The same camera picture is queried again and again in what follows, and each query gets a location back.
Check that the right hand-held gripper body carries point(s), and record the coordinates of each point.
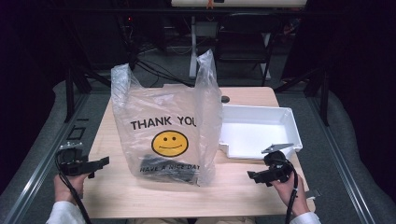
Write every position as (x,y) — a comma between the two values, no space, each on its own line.
(280,168)

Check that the white plastic bin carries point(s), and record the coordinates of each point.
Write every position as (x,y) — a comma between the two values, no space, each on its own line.
(255,133)

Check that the person's right hand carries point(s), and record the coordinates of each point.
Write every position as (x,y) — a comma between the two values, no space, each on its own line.
(285,193)

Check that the person's left hand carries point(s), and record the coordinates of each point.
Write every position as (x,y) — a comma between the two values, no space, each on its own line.
(63,189)

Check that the black folding chair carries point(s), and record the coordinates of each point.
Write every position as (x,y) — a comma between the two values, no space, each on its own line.
(243,40)

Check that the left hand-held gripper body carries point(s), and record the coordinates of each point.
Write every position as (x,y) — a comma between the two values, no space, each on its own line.
(73,163)

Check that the dark rectangular box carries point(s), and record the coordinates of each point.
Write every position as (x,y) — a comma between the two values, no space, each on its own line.
(168,170)

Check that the white desk leg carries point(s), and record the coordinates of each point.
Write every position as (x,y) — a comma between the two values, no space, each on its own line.
(193,59)

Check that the aluminium floor rail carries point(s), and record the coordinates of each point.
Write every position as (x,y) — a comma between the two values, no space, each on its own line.
(40,165)
(342,165)

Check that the black table grommet hole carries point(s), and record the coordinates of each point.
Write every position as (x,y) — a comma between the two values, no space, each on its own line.
(225,99)

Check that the orange clip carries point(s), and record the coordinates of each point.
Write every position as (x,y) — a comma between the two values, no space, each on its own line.
(210,3)

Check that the black metal stand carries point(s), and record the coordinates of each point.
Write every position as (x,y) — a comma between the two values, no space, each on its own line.
(69,93)
(324,99)

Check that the grey tape strip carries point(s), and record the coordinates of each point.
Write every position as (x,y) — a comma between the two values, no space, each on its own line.
(313,193)

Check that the clear plastic smiley face bag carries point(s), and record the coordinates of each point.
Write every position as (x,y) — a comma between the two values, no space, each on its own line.
(162,102)

